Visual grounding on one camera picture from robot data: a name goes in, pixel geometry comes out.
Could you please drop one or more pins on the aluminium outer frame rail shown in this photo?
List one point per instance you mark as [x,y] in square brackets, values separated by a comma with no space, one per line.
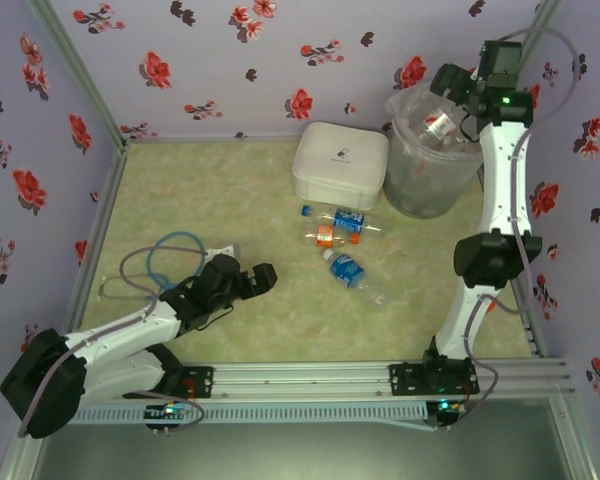
[575,440]
[15,460]

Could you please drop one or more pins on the clear plastic bin liner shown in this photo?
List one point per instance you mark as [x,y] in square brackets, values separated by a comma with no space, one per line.
[405,130]

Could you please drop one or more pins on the orange label bottle orange cap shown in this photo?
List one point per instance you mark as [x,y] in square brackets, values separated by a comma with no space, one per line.
[325,236]

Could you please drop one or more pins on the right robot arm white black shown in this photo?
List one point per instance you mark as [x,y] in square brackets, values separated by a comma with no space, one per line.
[500,190]

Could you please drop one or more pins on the aluminium corner post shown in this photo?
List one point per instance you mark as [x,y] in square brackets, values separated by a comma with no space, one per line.
[542,20]
[75,60]

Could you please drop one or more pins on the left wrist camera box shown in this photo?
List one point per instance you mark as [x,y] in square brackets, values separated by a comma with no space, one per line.
[225,250]

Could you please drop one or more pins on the blue label bottle white cap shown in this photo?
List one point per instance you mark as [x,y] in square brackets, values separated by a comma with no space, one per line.
[347,270]

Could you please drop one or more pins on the grey translucent waste bin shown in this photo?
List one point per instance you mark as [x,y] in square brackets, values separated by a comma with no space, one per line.
[420,190]

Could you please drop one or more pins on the wide aluminium base rail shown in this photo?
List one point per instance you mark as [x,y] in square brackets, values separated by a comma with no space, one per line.
[300,380]

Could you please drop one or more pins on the white square zip case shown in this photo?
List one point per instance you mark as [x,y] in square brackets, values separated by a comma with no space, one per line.
[340,165]

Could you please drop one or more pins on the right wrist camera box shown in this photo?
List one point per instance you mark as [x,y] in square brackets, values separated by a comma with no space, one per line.
[505,57]

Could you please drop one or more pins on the small circuit board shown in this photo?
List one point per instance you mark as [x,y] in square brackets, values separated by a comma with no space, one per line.
[170,411]
[445,406]

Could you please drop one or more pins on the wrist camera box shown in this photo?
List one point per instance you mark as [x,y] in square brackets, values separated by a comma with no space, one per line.
[225,250]
[505,57]

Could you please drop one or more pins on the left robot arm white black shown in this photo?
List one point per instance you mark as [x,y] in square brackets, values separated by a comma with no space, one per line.
[120,330]

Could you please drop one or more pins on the clear bottle red white label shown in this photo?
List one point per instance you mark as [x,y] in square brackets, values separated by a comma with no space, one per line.
[440,125]

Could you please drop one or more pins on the thin aluminium rail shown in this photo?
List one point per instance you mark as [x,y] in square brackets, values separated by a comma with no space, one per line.
[205,139]

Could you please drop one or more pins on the blue tube stethoscope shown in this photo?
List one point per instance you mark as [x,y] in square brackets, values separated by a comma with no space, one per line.
[176,233]

